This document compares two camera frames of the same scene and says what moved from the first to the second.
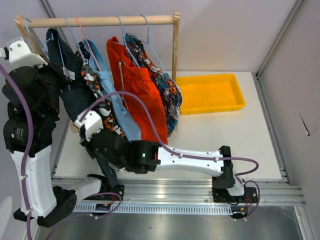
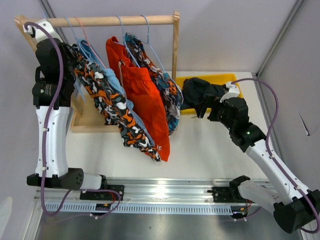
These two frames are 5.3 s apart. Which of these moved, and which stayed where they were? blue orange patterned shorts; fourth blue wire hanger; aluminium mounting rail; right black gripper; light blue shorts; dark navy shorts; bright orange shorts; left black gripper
Moved: left black gripper; right black gripper; dark navy shorts; light blue shorts
Stayed: aluminium mounting rail; blue orange patterned shorts; fourth blue wire hanger; bright orange shorts
